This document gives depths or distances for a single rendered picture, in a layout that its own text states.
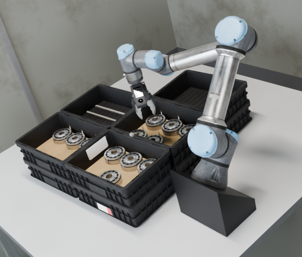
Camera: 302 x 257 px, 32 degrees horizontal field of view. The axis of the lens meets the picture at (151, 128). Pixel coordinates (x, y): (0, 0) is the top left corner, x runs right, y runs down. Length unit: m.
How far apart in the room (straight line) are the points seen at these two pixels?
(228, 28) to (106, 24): 2.63
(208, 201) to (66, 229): 0.69
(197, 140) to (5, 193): 1.19
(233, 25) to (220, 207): 0.68
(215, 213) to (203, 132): 0.34
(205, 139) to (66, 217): 0.83
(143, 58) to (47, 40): 2.13
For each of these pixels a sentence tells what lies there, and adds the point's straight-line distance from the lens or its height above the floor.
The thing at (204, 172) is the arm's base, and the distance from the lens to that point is 2.08.
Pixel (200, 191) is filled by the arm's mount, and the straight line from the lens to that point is 2.04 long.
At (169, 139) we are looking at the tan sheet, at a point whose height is 0.83.
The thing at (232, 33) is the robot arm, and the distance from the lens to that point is 1.97.
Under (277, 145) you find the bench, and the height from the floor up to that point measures 0.70.
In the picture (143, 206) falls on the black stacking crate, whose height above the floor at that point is 0.78.
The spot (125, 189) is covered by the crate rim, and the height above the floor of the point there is 0.92.
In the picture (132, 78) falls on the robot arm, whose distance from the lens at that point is 2.26.
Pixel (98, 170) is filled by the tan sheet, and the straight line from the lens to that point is 2.42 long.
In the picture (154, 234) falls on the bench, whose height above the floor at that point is 0.70.
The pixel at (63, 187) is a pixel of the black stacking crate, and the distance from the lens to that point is 2.57.
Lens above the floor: 2.21
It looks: 32 degrees down
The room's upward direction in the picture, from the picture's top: 16 degrees counter-clockwise
